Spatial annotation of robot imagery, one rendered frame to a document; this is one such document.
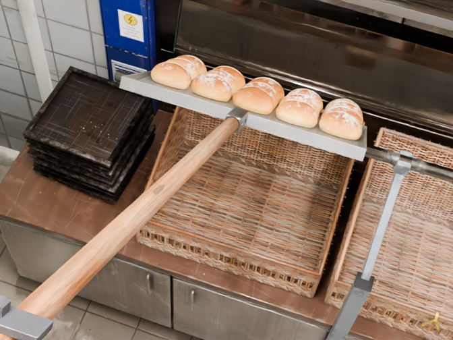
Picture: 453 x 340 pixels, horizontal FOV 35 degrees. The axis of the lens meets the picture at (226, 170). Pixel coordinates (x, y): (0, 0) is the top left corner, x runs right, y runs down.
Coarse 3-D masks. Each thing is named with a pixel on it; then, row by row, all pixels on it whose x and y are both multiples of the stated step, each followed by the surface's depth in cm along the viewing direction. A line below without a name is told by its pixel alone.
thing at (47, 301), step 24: (216, 144) 125; (192, 168) 110; (144, 192) 94; (168, 192) 97; (120, 216) 84; (144, 216) 88; (96, 240) 77; (120, 240) 80; (72, 264) 70; (96, 264) 73; (48, 288) 65; (72, 288) 68; (48, 312) 63; (0, 336) 56
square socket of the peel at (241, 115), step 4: (236, 108) 152; (232, 112) 147; (236, 112) 148; (240, 112) 149; (244, 112) 150; (248, 112) 152; (228, 116) 144; (232, 116) 144; (236, 116) 145; (240, 116) 146; (244, 116) 147; (240, 120) 144; (244, 120) 149; (240, 124) 145; (244, 124) 151; (240, 128) 147; (236, 132) 145
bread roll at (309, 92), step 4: (300, 88) 182; (304, 88) 182; (292, 92) 181; (296, 92) 180; (300, 92) 180; (304, 92) 180; (308, 92) 180; (312, 92) 180; (312, 96) 180; (316, 96) 180; (316, 100) 180; (320, 100) 180; (320, 104) 180; (320, 108) 180; (320, 112) 182
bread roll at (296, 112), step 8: (280, 104) 166; (288, 104) 164; (296, 104) 164; (304, 104) 164; (280, 112) 164; (288, 112) 163; (296, 112) 163; (304, 112) 163; (312, 112) 164; (288, 120) 164; (296, 120) 163; (304, 120) 163; (312, 120) 164
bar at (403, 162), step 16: (368, 144) 166; (384, 160) 166; (400, 160) 165; (416, 160) 164; (400, 176) 167; (432, 176) 165; (448, 176) 163; (384, 208) 168; (384, 224) 169; (368, 256) 171; (368, 272) 171; (352, 288) 175; (368, 288) 170; (352, 304) 178; (336, 320) 192; (352, 320) 186; (336, 336) 197
